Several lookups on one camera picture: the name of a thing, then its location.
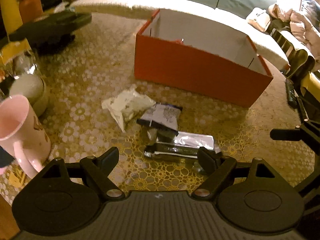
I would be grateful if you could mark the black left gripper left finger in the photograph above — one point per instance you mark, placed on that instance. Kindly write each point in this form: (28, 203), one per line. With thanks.
(65, 197)

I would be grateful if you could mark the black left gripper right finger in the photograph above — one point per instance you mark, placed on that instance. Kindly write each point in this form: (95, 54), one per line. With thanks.
(251, 196)

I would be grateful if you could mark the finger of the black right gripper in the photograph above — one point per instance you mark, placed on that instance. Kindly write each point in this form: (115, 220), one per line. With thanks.
(307, 131)

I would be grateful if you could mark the silver foil snack bar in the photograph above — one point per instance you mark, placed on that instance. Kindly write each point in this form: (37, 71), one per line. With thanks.
(179, 146)

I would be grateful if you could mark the white snack bag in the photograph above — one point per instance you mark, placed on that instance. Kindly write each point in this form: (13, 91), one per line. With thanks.
(126, 105)

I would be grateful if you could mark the white dark snack packet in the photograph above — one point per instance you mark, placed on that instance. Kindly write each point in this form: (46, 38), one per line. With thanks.
(161, 116)

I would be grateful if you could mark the black remote control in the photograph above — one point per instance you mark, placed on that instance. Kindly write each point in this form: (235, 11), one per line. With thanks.
(290, 94)

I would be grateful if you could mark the pink mug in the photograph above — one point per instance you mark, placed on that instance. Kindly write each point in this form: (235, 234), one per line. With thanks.
(23, 136)

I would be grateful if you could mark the pink clothes pile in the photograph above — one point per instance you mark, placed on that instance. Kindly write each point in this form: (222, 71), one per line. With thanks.
(301, 27)

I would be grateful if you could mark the white round lamp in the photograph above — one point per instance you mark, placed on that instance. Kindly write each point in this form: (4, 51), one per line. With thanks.
(34, 89)

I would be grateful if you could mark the white tote bag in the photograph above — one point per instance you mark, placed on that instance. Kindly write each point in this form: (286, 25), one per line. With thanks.
(259, 19)

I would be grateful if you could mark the red cardboard box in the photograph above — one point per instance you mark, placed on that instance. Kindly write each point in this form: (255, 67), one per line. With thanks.
(200, 55)

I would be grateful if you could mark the black flat device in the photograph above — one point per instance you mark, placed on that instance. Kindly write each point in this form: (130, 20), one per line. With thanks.
(53, 33)

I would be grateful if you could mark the orange water bottle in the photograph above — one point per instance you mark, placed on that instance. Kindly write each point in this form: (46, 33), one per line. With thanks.
(30, 10)

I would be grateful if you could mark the framed wall picture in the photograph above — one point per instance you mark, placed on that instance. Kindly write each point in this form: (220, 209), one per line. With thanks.
(311, 9)

